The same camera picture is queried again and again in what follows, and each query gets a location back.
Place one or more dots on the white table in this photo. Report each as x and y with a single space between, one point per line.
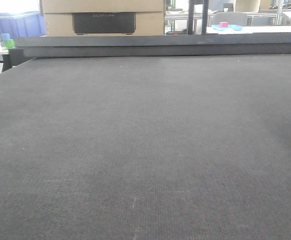
254 29

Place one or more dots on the pink cube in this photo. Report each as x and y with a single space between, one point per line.
223 24

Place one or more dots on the light blue tray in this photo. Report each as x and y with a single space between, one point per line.
232 27

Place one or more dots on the large cardboard box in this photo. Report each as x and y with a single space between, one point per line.
68 18

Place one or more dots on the grey chair back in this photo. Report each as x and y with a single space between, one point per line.
233 18

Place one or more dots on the dark blue crate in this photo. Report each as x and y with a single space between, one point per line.
25 24

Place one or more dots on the green cup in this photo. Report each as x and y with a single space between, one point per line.
9 44

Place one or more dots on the light blue cup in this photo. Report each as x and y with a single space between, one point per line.
5 36

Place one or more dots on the black vertical post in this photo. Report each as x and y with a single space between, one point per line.
190 21
205 16

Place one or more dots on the dark table edge rail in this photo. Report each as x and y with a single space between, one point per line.
155 46

